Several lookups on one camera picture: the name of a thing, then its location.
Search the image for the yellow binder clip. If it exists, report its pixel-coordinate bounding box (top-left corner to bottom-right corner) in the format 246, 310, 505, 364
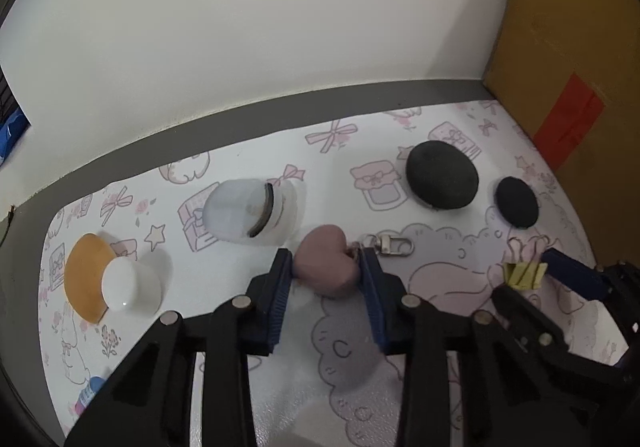
502, 262, 548, 291

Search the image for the white round cap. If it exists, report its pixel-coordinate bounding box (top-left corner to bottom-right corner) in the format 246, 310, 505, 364
101, 256, 138, 311

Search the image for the orange makeup sponge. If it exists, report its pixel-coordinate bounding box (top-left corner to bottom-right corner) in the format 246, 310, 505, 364
64, 233, 116, 323

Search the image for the small blue white tube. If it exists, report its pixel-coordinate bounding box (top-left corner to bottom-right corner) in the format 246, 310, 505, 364
74, 375, 105, 415

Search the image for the small black sponge puff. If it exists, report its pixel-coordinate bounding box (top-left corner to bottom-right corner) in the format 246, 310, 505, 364
495, 176, 539, 229

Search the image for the pink patterned table mat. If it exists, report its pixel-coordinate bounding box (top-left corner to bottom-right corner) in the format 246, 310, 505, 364
38, 100, 596, 446

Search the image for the large black sponge puff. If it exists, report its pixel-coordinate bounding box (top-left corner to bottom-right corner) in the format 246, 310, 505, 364
405, 141, 480, 210

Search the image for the translucent white plastic jar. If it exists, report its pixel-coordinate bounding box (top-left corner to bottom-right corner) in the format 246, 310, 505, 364
202, 178, 305, 247

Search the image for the cardboard box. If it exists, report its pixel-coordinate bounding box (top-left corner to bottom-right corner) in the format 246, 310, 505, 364
484, 0, 639, 264

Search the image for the blue plastic package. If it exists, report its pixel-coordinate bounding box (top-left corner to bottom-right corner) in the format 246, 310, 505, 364
0, 107, 29, 164

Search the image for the black window blind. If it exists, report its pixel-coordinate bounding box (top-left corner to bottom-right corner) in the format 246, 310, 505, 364
0, 70, 18, 126

